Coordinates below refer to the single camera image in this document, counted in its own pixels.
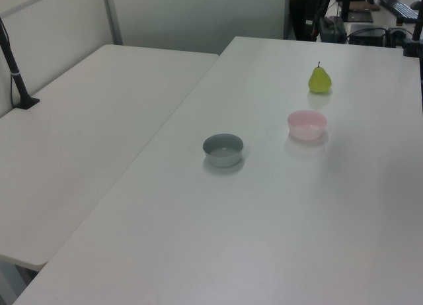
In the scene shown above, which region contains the green pear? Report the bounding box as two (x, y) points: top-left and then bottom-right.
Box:
(308, 61), (332, 95)

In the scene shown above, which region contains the grey plastic bowl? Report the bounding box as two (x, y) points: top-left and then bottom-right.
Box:
(202, 133), (245, 169)

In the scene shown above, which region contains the pink plastic bowl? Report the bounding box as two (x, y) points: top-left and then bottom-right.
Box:
(286, 109), (328, 141)

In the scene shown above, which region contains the white side table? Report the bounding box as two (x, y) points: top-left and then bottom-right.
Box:
(0, 44), (221, 271)

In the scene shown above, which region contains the black and green tool case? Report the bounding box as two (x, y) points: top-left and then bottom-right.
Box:
(318, 15), (348, 43)

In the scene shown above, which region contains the black electronics box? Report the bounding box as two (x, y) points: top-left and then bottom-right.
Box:
(348, 23), (388, 45)

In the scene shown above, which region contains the black monitor stand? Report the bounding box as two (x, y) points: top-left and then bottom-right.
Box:
(341, 0), (353, 22)

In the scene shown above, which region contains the black clamp stand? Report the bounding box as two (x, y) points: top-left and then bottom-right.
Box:
(402, 16), (423, 58)

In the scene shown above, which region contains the black computer keyboard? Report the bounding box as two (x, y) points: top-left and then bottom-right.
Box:
(377, 0), (421, 20)

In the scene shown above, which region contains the grey metal frame post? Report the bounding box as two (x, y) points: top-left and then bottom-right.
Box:
(100, 0), (124, 46)

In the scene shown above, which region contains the black camera stand pole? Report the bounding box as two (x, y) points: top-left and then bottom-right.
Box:
(0, 17), (41, 111)

